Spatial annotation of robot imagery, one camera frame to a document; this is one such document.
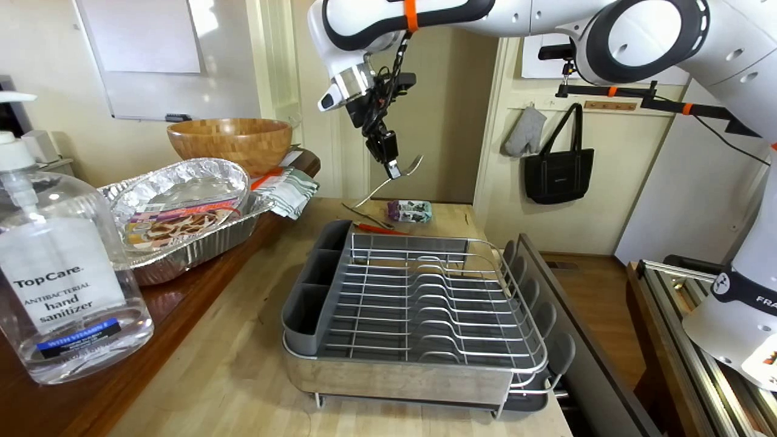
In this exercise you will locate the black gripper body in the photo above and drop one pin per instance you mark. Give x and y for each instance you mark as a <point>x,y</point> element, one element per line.
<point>376,123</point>

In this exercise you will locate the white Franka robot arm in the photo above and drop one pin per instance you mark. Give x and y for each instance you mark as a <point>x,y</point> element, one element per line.
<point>524,21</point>

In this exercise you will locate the grey dish rack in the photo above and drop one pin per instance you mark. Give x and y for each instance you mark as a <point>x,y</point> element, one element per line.
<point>421,324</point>

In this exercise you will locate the teal sponge packet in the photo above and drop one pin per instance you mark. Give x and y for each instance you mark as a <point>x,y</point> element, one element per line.
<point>409,213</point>

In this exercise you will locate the red silicone spatula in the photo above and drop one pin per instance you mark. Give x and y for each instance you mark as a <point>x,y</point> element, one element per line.
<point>376,230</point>

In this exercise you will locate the grey oven mitt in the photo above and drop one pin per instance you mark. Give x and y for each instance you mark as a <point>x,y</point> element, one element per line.
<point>522,133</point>

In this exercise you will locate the wooden bowl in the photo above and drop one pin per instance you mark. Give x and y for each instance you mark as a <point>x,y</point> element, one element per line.
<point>232,142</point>

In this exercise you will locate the black tote bag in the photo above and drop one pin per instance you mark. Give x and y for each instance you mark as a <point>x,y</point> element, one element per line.
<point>558,174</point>

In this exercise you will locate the aluminium foil tray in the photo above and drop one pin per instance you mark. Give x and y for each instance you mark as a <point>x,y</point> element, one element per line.
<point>186,210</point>

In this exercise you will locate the dark brown wooden counter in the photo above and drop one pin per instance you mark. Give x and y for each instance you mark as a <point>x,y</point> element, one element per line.
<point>178,305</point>

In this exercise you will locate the white refrigerator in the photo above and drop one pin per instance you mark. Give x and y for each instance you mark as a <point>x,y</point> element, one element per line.
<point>687,202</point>

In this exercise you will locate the clear hand sanitizer bottle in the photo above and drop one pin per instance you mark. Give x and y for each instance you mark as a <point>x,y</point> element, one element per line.
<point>63,275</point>

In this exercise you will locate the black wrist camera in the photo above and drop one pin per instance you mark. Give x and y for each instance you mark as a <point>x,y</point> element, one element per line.
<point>393,83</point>

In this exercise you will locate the black bar camera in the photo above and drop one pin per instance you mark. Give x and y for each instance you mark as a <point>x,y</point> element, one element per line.
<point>554,51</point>

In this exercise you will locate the white wall whiteboard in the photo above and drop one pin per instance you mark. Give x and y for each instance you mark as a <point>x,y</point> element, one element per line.
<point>153,49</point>

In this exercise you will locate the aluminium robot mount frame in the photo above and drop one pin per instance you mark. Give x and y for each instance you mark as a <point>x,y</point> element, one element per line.
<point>730,413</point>

